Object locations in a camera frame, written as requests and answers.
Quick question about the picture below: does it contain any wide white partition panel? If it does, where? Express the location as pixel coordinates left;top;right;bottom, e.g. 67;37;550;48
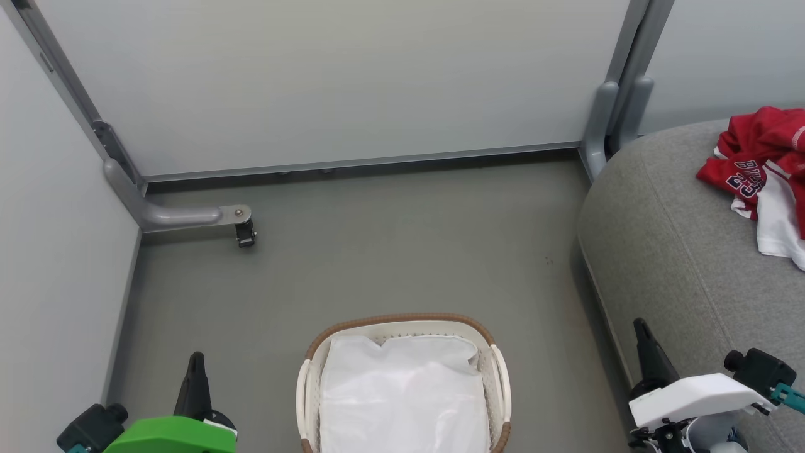
35;0;633;179

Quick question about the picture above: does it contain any white side partition panel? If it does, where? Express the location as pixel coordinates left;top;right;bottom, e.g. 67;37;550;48
0;13;143;453

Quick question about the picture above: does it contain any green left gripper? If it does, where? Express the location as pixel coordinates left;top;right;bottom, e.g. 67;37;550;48
104;352;238;453

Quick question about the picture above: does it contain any red and white jersey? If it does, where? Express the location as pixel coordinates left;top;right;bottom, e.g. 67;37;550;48
695;106;805;271

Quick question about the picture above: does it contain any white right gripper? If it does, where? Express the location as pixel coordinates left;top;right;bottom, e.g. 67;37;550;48
629;318;775;450

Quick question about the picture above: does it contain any teal cable connector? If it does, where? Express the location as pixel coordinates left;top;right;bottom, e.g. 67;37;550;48
770;382;805;415

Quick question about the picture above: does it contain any white laundry basket brown rim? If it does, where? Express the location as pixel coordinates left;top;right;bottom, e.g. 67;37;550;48
296;313;513;453

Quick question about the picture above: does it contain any grey partition post with foot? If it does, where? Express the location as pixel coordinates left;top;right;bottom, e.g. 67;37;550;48
0;0;252;235

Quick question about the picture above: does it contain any grey fabric sofa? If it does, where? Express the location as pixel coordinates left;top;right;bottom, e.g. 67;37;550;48
575;118;805;453

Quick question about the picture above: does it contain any white cloth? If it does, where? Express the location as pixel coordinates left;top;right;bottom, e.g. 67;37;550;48
319;333;491;453

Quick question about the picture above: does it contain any white partition panel behind sofa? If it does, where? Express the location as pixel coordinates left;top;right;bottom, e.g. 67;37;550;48
638;0;805;136

